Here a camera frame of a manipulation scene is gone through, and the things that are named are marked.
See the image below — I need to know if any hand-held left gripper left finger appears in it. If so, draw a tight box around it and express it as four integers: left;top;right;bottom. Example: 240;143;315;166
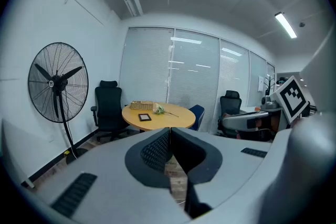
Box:
35;127;190;224

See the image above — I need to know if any black standing fan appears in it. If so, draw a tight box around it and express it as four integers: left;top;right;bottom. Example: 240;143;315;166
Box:
27;41;90;165

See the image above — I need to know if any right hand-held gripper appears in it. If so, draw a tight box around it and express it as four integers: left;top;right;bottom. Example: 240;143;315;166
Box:
222;75;310;132

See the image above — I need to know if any long ceiling light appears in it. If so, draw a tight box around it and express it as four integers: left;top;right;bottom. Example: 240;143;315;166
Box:
274;12;298;39

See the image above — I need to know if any blue chair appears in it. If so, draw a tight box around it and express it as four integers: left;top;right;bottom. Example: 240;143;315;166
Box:
187;104;205;132

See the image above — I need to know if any glass partition with blinds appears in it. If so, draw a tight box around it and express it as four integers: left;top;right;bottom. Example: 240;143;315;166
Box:
119;26;276;134

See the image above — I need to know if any black coat rack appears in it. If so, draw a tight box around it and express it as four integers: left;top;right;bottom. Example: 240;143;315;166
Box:
264;73;276;97

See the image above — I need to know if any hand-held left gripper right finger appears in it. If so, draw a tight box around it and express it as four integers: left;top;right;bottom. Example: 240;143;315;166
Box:
170;127;274;210

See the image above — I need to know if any round wooden table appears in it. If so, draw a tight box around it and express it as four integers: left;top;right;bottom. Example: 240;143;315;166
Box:
121;102;197;132

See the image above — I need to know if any black mesh office chair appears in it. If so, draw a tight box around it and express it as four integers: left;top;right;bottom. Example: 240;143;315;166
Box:
217;90;243;137

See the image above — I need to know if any wicker basket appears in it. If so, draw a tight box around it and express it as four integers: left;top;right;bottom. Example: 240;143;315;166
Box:
130;100;154;111

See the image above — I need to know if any artificial flower sprig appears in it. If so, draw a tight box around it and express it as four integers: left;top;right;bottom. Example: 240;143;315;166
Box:
153;103;180;118

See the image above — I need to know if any black headrest office chair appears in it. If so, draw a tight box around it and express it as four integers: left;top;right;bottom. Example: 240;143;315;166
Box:
90;80;132;143

